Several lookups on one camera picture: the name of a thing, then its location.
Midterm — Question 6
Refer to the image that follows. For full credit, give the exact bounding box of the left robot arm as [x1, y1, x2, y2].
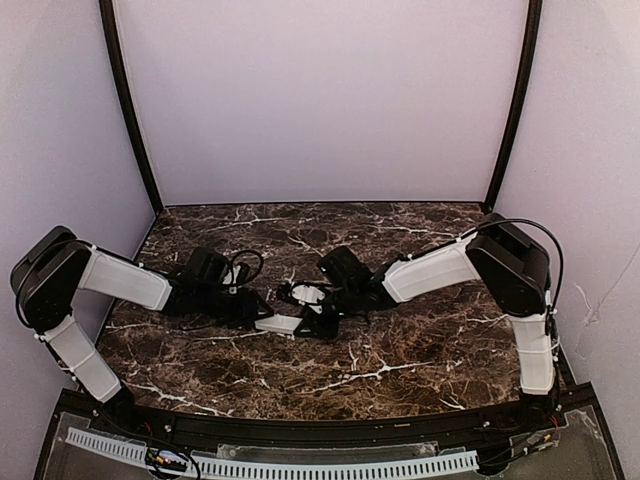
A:
[10, 226, 274, 404]

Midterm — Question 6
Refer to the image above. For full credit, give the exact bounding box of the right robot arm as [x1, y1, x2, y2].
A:
[280, 213, 562, 396]

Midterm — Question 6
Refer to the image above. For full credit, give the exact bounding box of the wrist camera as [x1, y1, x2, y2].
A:
[222, 249, 264, 294]
[276, 282, 330, 306]

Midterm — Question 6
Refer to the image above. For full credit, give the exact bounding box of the left black frame post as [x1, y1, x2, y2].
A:
[98, 0, 164, 216]

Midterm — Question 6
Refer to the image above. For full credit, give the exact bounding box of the black front rail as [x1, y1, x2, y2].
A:
[89, 399, 551, 454]

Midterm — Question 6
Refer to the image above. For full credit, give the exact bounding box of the white remote control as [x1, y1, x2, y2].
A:
[254, 314, 302, 335]

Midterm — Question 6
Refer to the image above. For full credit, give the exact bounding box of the white slotted cable duct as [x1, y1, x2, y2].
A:
[64, 427, 479, 479]

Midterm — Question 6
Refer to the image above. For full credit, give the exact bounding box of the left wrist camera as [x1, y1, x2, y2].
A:
[222, 249, 264, 294]

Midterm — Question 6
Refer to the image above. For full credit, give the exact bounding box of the right black frame post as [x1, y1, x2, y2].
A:
[482, 0, 543, 213]

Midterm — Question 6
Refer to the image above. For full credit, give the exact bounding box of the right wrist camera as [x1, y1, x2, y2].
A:
[276, 282, 330, 306]

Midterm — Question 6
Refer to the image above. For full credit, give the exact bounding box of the black frame post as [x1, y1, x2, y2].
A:
[482, 0, 543, 213]
[98, 0, 164, 216]

